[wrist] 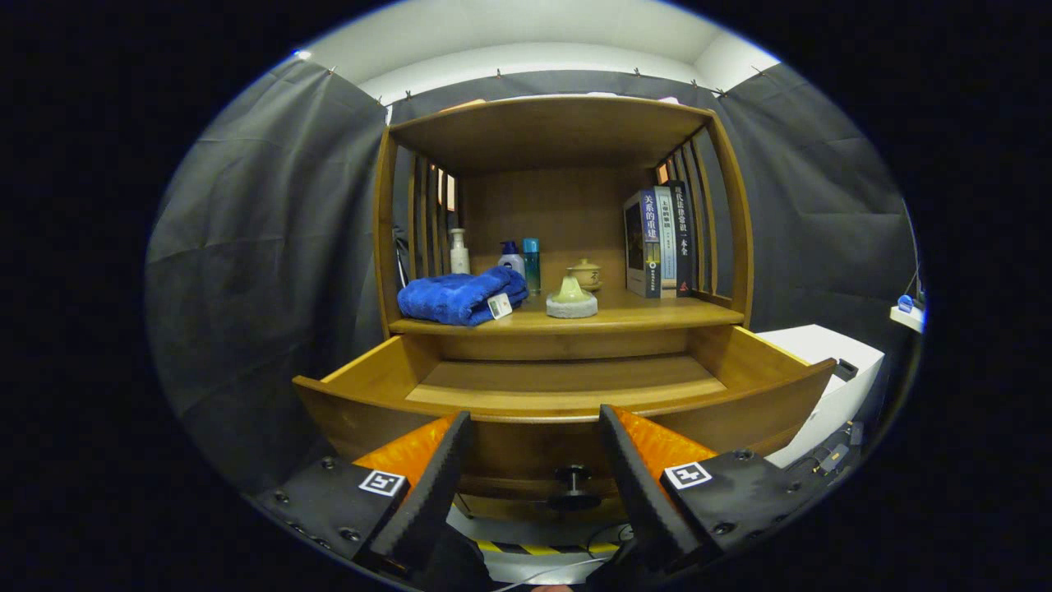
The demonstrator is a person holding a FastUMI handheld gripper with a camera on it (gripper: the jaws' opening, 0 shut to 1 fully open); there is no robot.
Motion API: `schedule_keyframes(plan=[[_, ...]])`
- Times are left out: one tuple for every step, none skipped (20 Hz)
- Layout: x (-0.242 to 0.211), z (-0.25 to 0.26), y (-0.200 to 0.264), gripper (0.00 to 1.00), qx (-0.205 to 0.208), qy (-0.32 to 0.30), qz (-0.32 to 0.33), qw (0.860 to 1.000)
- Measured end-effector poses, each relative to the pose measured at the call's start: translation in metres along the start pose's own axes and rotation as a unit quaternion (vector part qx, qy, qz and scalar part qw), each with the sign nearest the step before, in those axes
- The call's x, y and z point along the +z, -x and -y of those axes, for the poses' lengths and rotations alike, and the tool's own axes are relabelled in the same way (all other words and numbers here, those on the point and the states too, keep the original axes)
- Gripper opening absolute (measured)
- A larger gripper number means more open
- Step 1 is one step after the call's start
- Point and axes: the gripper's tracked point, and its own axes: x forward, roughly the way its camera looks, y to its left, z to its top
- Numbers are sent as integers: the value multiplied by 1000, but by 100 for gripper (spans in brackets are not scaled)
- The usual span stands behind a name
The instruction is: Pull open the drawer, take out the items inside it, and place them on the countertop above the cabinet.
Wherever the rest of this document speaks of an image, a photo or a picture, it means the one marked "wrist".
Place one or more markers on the small black item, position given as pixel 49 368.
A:
pixel 846 370

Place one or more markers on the black backdrop cloth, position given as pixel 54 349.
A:
pixel 271 247

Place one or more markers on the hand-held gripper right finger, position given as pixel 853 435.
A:
pixel 641 493

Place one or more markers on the black drawer knob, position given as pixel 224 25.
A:
pixel 573 477

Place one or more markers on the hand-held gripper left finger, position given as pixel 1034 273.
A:
pixel 431 493

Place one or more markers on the white bottle blue cap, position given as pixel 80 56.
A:
pixel 511 261

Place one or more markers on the teal slim bottle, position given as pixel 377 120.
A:
pixel 532 267

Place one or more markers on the wooden cabinet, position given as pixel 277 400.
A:
pixel 559 214

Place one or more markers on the wooden drawer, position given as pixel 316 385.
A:
pixel 534 448

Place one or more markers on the black spine book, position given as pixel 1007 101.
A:
pixel 682 238

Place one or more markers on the beige lidded teacup with saucer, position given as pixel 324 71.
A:
pixel 587 275

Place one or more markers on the light spine book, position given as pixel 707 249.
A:
pixel 667 238

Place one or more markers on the dark cover book blue spine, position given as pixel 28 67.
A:
pixel 637 238

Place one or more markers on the green scrubbing brush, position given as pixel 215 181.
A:
pixel 571 306

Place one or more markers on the small blue item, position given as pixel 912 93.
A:
pixel 906 303

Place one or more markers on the white side shelf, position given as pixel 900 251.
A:
pixel 908 321

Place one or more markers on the white pump bottle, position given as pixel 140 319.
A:
pixel 459 259

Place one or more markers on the yellow black hazard tape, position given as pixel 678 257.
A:
pixel 534 548

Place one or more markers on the blue folded towel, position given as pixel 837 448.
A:
pixel 452 298

